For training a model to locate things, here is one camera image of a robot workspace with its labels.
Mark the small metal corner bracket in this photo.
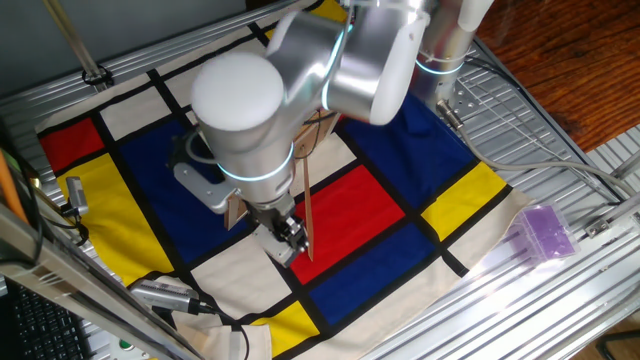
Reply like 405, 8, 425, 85
584, 214, 614, 239

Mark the black pole clamp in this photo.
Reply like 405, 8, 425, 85
81, 64, 114, 87

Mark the grey depth camera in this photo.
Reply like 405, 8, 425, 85
64, 175, 90, 217

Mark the grey green button box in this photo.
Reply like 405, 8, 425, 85
107, 334, 151, 360

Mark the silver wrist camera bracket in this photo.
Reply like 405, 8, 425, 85
172, 162, 239, 215

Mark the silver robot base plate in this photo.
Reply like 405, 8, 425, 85
434, 74, 481, 121

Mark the colour block tablecloth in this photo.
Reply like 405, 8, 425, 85
34, 0, 534, 360

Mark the aluminium frame beam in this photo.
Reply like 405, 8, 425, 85
0, 199, 201, 360

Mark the black camera cable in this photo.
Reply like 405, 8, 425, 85
197, 299, 251, 360

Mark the purple plastic box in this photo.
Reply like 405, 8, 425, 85
509, 202, 581, 266

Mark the silver depth camera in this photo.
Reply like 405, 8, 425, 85
128, 278, 201, 316

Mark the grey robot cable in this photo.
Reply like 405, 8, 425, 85
437, 99, 640, 197

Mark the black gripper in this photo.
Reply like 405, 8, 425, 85
251, 197, 311, 254

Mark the black keyboard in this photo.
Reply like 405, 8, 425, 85
0, 279, 94, 360

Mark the metal pole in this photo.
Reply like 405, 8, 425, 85
42, 0, 109, 91

